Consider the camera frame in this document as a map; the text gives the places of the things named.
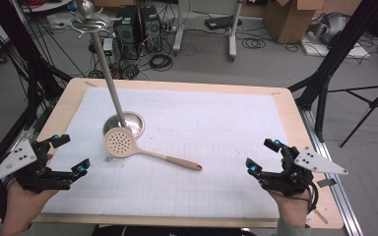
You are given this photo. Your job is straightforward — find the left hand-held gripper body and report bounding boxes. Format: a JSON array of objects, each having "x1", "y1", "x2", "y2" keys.
[{"x1": 0, "y1": 137, "x2": 75, "y2": 195}]

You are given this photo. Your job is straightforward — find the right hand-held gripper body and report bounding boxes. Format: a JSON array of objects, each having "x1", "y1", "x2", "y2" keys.
[{"x1": 259, "y1": 146, "x2": 348, "y2": 198}]

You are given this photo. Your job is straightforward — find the beige slotted spoon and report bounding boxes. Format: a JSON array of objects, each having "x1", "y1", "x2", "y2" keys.
[{"x1": 102, "y1": 127, "x2": 204, "y2": 172}]

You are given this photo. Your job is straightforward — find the person's right hand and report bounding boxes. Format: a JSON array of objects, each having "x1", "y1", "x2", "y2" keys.
[{"x1": 267, "y1": 156, "x2": 313, "y2": 229}]

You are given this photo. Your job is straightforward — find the person's left hand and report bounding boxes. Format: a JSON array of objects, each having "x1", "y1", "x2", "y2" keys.
[{"x1": 0, "y1": 152, "x2": 60, "y2": 235}]

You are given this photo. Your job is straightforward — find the black tape piece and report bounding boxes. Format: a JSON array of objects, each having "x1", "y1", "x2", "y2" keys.
[{"x1": 317, "y1": 178, "x2": 338, "y2": 189}]

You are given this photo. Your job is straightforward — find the thin wooden stick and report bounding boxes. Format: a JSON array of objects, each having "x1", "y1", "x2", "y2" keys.
[{"x1": 312, "y1": 207, "x2": 329, "y2": 225}]

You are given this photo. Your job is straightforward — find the white grid mat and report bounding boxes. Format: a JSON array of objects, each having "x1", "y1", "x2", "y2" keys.
[{"x1": 40, "y1": 86, "x2": 313, "y2": 220}]

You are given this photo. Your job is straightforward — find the metal utensil hanging stand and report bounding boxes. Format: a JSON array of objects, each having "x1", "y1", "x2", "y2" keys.
[{"x1": 69, "y1": 0, "x2": 146, "y2": 142}]

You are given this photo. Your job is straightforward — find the black tripod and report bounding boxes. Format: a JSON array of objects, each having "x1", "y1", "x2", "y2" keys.
[{"x1": 328, "y1": 78, "x2": 378, "y2": 148}]

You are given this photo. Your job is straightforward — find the small green white device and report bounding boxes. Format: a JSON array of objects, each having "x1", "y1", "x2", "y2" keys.
[{"x1": 101, "y1": 37, "x2": 114, "y2": 57}]

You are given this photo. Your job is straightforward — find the white flat board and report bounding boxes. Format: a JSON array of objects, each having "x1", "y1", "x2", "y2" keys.
[{"x1": 300, "y1": 37, "x2": 372, "y2": 60}]

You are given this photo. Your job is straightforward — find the white metal stand leg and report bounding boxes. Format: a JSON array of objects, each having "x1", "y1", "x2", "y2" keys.
[
  {"x1": 227, "y1": 0, "x2": 244, "y2": 63},
  {"x1": 172, "y1": 0, "x2": 186, "y2": 56}
]

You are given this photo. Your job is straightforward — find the brown cardboard box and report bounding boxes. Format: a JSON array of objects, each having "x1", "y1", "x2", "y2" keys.
[{"x1": 264, "y1": 0, "x2": 326, "y2": 45}]

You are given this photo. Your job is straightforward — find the black computer tower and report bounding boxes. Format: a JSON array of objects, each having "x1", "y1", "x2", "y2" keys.
[
  {"x1": 113, "y1": 5, "x2": 142, "y2": 61},
  {"x1": 140, "y1": 5, "x2": 163, "y2": 54}
]

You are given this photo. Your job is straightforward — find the grey rounded machine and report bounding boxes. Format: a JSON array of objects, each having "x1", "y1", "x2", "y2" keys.
[{"x1": 308, "y1": 12, "x2": 350, "y2": 45}]

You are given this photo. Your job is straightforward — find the black flat device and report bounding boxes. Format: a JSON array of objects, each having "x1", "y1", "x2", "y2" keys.
[{"x1": 205, "y1": 15, "x2": 243, "y2": 31}]

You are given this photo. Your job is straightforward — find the white round table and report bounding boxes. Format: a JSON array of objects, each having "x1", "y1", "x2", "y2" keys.
[{"x1": 19, "y1": 0, "x2": 74, "y2": 14}]

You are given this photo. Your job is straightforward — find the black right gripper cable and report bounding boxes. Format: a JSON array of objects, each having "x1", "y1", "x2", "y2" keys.
[{"x1": 306, "y1": 180, "x2": 320, "y2": 214}]

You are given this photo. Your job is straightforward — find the aluminium table rail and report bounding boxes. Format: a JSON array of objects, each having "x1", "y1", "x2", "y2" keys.
[{"x1": 299, "y1": 107, "x2": 363, "y2": 236}]

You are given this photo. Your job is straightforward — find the black frame with cables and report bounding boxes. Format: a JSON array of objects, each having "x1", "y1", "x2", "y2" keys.
[{"x1": 0, "y1": 0, "x2": 74, "y2": 178}]

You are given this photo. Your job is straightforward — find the thin coiled black cable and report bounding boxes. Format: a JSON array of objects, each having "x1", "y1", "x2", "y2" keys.
[{"x1": 241, "y1": 37, "x2": 267, "y2": 50}]

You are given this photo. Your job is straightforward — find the black metal frame post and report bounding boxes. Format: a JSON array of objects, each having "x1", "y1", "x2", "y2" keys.
[{"x1": 288, "y1": 0, "x2": 378, "y2": 144}]

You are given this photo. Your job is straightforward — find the thick coiled black cable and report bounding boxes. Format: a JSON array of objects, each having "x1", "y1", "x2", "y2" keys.
[{"x1": 149, "y1": 53, "x2": 174, "y2": 72}]

